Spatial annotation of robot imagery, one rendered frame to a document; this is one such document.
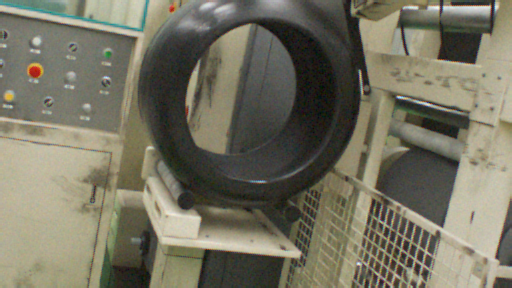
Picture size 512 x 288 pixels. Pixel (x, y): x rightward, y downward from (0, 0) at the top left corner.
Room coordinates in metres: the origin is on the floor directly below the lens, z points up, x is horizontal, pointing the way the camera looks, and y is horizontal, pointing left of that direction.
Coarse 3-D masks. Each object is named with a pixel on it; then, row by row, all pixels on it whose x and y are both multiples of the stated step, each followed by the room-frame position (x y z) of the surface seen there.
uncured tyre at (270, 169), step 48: (192, 0) 1.64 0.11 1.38; (240, 0) 1.48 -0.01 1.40; (288, 0) 1.51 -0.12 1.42; (192, 48) 1.44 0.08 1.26; (288, 48) 1.79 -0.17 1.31; (336, 48) 1.53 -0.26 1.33; (144, 96) 1.49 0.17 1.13; (336, 96) 1.55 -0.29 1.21; (192, 144) 1.45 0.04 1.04; (288, 144) 1.79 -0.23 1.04; (336, 144) 1.55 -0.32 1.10; (240, 192) 1.49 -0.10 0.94; (288, 192) 1.52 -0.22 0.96
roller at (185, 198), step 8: (160, 168) 1.74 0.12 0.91; (168, 176) 1.63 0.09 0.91; (168, 184) 1.59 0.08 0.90; (176, 184) 1.54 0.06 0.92; (184, 184) 1.53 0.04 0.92; (176, 192) 1.49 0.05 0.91; (184, 192) 1.47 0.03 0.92; (176, 200) 1.47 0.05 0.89; (184, 200) 1.46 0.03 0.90; (192, 200) 1.47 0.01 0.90; (184, 208) 1.46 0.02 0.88
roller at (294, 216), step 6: (276, 204) 1.60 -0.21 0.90; (282, 204) 1.57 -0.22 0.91; (288, 204) 1.55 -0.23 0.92; (294, 204) 1.56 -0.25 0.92; (276, 210) 1.60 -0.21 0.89; (282, 210) 1.55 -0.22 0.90; (288, 210) 1.53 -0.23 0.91; (294, 210) 1.54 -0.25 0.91; (300, 210) 1.54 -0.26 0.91; (282, 216) 1.56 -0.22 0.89; (288, 216) 1.53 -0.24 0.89; (294, 216) 1.54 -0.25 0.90; (300, 216) 1.54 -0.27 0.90
